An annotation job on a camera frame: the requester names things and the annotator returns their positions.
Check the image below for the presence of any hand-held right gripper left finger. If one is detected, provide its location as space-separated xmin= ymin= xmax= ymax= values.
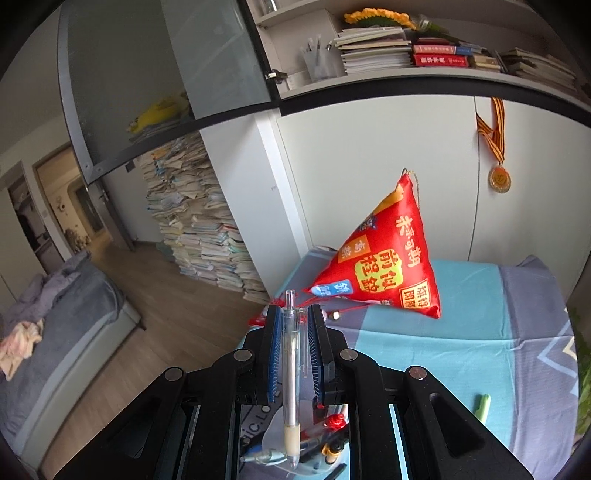
xmin=53 ymin=305 xmax=283 ymax=480

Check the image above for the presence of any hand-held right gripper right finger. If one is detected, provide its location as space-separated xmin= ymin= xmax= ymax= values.
xmin=307 ymin=304 xmax=536 ymax=480

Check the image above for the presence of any clear pen with beige grip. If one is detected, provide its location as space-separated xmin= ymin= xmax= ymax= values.
xmin=281 ymin=290 xmax=308 ymax=472

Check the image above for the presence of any frosted plastic pen cup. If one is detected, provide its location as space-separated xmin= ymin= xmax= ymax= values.
xmin=240 ymin=401 xmax=352 ymax=480

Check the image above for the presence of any red tassel with bell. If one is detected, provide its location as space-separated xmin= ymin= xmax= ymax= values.
xmin=248 ymin=298 xmax=345 ymax=328

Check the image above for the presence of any red pyramid pillow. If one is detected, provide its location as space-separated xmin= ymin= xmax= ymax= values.
xmin=308 ymin=168 xmax=441 ymax=320

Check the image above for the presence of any blue patterned cloth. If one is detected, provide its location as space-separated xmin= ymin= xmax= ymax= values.
xmin=235 ymin=247 xmax=580 ymax=480

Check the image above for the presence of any tall stack of papers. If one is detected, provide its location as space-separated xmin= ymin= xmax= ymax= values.
xmin=139 ymin=134 xmax=273 ymax=305

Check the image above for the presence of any bed with grey sheet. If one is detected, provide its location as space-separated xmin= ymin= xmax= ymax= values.
xmin=0 ymin=251 xmax=141 ymax=467

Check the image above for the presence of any grey room door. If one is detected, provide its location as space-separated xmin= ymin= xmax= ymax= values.
xmin=88 ymin=178 xmax=137 ymax=254

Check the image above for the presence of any grey blanket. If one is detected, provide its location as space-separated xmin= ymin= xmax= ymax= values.
xmin=0 ymin=251 xmax=90 ymax=333

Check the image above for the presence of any pink cloth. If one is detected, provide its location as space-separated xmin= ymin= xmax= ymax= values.
xmin=0 ymin=320 xmax=44 ymax=381

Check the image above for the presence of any gold medal with striped ribbon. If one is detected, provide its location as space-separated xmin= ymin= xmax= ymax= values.
xmin=475 ymin=97 xmax=513 ymax=195

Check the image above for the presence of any green potted plant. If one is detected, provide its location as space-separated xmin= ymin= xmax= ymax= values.
xmin=570 ymin=309 xmax=591 ymax=439

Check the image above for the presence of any frosted cup with brushes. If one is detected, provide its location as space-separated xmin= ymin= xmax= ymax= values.
xmin=301 ymin=36 xmax=345 ymax=84

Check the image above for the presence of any stack of pale books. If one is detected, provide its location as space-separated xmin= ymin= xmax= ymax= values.
xmin=332 ymin=27 xmax=414 ymax=75

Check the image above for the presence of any glass cabinet door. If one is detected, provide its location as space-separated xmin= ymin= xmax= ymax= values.
xmin=58 ymin=0 xmax=281 ymax=185

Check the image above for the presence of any artificial sunflower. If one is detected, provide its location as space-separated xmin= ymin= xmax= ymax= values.
xmin=344 ymin=8 xmax=455 ymax=42

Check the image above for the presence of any stack of worn books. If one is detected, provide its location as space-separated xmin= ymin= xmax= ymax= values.
xmin=501 ymin=46 xmax=578 ymax=93

